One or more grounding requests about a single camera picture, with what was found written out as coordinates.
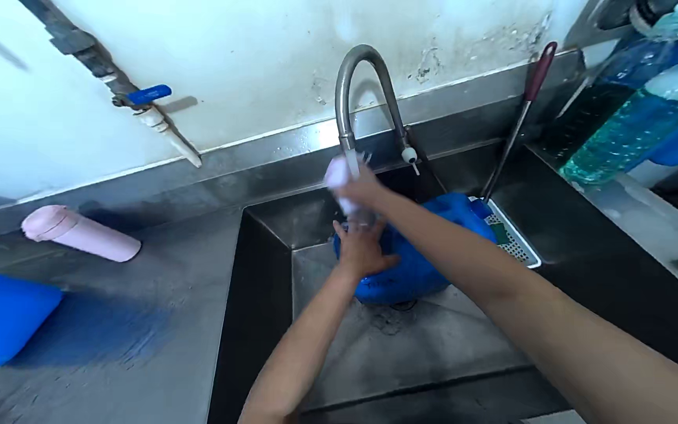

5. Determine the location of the person's left hand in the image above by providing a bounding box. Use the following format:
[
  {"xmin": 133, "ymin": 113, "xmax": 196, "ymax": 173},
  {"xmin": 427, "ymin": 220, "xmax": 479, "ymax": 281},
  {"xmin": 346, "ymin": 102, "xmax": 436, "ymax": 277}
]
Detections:
[{"xmin": 332, "ymin": 218, "xmax": 401, "ymax": 280}]

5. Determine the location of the person's right hand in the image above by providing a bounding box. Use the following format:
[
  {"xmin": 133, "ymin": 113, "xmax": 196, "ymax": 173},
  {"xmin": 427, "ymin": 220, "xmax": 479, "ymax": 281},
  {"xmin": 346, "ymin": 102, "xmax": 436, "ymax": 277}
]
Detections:
[{"xmin": 334, "ymin": 155, "xmax": 393, "ymax": 216}]

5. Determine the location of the pale pink bottle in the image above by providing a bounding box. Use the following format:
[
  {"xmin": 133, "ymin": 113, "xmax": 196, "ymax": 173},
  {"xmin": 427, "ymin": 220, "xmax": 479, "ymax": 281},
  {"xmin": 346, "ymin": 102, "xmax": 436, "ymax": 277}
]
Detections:
[{"xmin": 324, "ymin": 155, "xmax": 380, "ymax": 232}]

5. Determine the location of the person's right forearm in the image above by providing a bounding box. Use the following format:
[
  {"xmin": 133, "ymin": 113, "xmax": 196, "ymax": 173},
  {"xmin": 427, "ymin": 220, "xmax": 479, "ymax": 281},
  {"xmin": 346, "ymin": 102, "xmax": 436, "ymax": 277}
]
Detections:
[{"xmin": 374, "ymin": 188, "xmax": 678, "ymax": 424}]

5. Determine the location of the person's left forearm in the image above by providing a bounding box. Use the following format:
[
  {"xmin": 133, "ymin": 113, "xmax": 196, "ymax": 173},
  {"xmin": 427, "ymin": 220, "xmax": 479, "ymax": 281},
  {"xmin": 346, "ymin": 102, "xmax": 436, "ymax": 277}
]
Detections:
[{"xmin": 238, "ymin": 264, "xmax": 361, "ymax": 424}]

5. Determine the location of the blue plastic jug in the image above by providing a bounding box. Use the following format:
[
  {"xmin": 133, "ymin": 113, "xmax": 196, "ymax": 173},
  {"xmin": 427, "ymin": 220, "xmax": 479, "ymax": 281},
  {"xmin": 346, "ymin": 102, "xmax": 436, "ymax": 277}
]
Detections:
[{"xmin": 333, "ymin": 192, "xmax": 498, "ymax": 306}]

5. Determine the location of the curved steel faucet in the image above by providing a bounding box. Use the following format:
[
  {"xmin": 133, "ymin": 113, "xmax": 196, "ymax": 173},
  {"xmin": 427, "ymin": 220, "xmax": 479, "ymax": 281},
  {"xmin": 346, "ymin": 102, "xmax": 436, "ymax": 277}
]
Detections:
[{"xmin": 335, "ymin": 44, "xmax": 421, "ymax": 180}]

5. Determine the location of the metal sink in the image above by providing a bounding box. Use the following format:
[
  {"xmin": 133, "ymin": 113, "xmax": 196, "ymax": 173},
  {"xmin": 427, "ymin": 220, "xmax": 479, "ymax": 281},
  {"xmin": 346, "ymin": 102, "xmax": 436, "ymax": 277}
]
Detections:
[{"xmin": 206, "ymin": 138, "xmax": 678, "ymax": 424}]

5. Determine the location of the white perforated tray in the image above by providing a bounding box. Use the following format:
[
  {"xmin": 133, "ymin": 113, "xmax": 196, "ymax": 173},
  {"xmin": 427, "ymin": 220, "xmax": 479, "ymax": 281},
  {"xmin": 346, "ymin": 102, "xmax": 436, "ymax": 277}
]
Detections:
[{"xmin": 470, "ymin": 197, "xmax": 543, "ymax": 270}]

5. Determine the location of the pink tumbler with lid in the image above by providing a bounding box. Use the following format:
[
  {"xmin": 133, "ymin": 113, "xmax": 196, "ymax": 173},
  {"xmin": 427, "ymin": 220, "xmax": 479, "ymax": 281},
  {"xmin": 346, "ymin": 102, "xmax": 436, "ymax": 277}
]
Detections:
[{"xmin": 20, "ymin": 204, "xmax": 142, "ymax": 263}]

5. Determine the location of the clear bottle of green liquid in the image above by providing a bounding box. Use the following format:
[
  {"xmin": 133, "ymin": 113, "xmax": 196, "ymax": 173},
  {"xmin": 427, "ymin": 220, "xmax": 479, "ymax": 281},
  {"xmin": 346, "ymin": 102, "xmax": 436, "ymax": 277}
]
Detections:
[{"xmin": 558, "ymin": 41, "xmax": 678, "ymax": 186}]

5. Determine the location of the clear pump bottle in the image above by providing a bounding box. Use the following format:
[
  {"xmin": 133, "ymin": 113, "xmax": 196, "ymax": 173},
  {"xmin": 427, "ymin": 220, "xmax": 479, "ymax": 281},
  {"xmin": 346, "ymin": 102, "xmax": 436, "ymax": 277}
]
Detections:
[{"xmin": 556, "ymin": 0, "xmax": 678, "ymax": 155}]

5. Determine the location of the large blue plastic container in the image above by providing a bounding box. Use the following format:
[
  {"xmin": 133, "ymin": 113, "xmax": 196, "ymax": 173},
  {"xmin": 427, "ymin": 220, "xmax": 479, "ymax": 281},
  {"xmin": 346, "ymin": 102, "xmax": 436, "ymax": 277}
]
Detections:
[{"xmin": 0, "ymin": 269, "xmax": 64, "ymax": 375}]

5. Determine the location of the steel utensil with maroon handle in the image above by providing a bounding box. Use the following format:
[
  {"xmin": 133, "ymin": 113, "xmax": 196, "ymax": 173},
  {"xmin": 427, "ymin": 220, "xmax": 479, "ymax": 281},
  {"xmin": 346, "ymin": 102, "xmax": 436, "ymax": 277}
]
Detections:
[{"xmin": 481, "ymin": 41, "xmax": 558, "ymax": 204}]

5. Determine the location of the wall pipe with blue valve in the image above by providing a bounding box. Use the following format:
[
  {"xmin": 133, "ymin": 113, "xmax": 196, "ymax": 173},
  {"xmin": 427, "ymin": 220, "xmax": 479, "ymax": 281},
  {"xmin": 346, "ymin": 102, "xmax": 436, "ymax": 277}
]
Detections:
[{"xmin": 19, "ymin": 0, "xmax": 203, "ymax": 168}]

